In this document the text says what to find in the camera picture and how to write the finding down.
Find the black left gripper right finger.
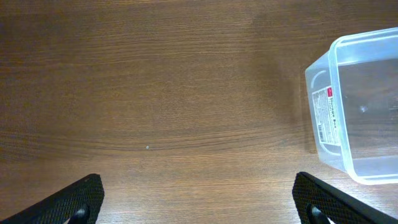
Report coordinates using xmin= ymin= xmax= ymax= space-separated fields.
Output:
xmin=292 ymin=172 xmax=397 ymax=224

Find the clear plastic storage container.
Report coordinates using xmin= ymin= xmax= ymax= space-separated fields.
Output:
xmin=305 ymin=28 xmax=397 ymax=185

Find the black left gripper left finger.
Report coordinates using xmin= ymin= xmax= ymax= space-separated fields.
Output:
xmin=1 ymin=174 xmax=104 ymax=224

